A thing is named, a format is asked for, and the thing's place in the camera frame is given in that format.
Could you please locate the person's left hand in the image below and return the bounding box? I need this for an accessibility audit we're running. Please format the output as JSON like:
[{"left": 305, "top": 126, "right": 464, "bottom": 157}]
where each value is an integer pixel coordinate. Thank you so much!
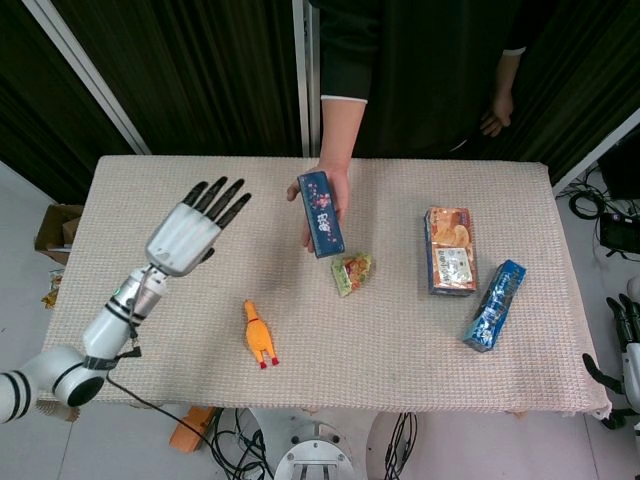
[{"left": 479, "top": 89, "right": 516, "bottom": 139}]

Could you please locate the person's right hand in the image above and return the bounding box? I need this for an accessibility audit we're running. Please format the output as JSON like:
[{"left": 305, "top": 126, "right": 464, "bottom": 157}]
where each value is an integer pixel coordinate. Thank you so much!
[{"left": 286, "top": 160, "right": 351, "bottom": 254}]

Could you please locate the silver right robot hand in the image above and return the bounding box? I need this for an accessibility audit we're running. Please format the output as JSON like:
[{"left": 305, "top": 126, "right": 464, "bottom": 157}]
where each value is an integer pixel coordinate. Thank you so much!
[{"left": 581, "top": 292, "right": 640, "bottom": 401}]

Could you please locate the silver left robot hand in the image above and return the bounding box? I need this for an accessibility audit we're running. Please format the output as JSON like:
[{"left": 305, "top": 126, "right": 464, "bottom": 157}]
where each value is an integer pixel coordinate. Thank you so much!
[{"left": 144, "top": 176, "right": 253, "bottom": 279}]

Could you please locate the navy floral box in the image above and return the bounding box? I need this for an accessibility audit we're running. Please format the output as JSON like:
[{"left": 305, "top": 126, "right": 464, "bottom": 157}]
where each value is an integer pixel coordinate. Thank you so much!
[{"left": 296, "top": 170, "right": 347, "bottom": 260}]

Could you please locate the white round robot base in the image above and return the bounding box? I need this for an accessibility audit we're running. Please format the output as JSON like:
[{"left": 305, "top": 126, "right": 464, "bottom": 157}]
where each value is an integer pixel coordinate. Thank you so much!
[{"left": 273, "top": 422, "right": 352, "bottom": 480}]

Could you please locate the person's left forearm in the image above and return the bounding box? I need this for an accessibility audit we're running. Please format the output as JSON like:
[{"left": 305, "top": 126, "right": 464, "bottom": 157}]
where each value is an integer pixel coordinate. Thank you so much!
[{"left": 498, "top": 49, "right": 525, "bottom": 97}]

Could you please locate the person's right forearm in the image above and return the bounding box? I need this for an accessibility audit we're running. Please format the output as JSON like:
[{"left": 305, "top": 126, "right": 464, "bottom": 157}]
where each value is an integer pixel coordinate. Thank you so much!
[{"left": 318, "top": 97, "right": 368, "bottom": 169}]

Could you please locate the orange wooden block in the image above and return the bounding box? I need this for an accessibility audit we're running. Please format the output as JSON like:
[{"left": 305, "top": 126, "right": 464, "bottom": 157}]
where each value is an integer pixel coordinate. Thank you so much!
[{"left": 168, "top": 405, "right": 217, "bottom": 454}]

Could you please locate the green snack bag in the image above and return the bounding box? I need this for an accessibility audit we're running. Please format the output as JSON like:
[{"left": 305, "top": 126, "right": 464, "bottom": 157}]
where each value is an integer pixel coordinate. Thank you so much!
[{"left": 330, "top": 252, "right": 374, "bottom": 299}]

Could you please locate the person's black clothed torso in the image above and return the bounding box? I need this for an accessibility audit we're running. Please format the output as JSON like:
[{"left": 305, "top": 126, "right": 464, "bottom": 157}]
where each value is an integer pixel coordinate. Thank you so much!
[{"left": 309, "top": 0, "right": 527, "bottom": 160}]

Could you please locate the yellow rubber chicken toy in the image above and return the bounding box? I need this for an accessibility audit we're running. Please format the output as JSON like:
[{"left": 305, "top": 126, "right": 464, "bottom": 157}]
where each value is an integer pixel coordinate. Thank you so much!
[{"left": 242, "top": 298, "right": 281, "bottom": 370}]

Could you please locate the brown cardboard box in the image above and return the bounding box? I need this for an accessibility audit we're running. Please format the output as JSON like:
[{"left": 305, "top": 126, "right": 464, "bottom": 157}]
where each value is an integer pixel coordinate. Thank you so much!
[{"left": 33, "top": 203, "right": 85, "bottom": 266}]

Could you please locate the orange and blue cracker box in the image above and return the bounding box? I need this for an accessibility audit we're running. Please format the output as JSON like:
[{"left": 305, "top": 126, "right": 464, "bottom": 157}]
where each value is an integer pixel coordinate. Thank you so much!
[{"left": 424, "top": 206, "right": 479, "bottom": 297}]

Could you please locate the black electronic device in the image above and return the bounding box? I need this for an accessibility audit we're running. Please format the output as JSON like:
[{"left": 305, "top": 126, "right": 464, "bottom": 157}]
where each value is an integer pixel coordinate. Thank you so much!
[{"left": 597, "top": 212, "right": 640, "bottom": 259}]

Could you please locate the yellow snack wrapper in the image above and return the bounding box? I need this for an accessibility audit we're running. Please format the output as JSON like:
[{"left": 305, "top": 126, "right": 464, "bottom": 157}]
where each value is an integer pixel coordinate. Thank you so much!
[{"left": 40, "top": 269, "right": 66, "bottom": 311}]

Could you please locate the light blue snack box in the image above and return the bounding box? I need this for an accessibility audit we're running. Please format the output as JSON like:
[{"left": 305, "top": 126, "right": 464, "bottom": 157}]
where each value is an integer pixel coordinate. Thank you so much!
[{"left": 462, "top": 259, "right": 528, "bottom": 353}]

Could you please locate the beige woven tablecloth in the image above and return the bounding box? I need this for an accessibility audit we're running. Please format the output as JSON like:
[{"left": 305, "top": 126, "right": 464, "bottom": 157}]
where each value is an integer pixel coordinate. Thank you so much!
[{"left": 42, "top": 154, "right": 612, "bottom": 420}]

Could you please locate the dark curtain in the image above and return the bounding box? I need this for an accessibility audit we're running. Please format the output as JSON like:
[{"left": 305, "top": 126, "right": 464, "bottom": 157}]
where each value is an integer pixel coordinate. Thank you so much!
[{"left": 0, "top": 0, "right": 304, "bottom": 204}]

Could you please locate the slanted white frame pole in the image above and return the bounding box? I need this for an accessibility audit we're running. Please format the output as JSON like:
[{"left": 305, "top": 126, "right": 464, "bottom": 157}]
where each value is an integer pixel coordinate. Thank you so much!
[
  {"left": 552, "top": 107, "right": 640, "bottom": 197},
  {"left": 22, "top": 0, "right": 151, "bottom": 156}
]

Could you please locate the upright white frame pole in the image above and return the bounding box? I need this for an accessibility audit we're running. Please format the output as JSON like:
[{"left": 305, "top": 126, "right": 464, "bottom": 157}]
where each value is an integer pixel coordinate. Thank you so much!
[{"left": 291, "top": 0, "right": 321, "bottom": 159}]

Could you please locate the coiled black cable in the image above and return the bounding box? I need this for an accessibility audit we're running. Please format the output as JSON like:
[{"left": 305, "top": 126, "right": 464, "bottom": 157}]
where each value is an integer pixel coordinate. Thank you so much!
[{"left": 568, "top": 192, "right": 609, "bottom": 220}]

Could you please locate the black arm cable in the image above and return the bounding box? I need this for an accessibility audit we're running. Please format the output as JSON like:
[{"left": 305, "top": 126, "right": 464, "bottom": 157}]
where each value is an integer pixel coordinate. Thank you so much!
[{"left": 104, "top": 344, "right": 236, "bottom": 480}]

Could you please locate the black cable bundle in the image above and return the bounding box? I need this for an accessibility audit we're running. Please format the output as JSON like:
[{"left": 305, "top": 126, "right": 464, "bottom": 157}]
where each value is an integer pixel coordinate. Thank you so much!
[{"left": 382, "top": 411, "right": 419, "bottom": 480}]

